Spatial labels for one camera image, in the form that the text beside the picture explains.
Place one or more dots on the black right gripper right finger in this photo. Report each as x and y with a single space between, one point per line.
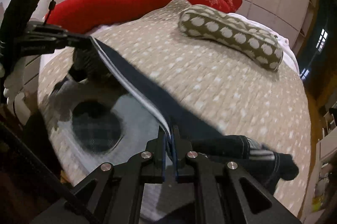
232 190

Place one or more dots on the olive hedgehog pattern bolster pillow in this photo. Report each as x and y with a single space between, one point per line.
204 22

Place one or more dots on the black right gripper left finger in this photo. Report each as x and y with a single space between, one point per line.
111 193

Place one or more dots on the white bed sheet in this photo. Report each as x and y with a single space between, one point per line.
289 57

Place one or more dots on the red floral blanket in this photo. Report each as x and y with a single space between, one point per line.
81 16

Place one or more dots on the beige dotted quilted bedspread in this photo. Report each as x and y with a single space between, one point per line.
222 86

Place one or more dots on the white open shelving unit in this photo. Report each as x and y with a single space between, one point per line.
320 201

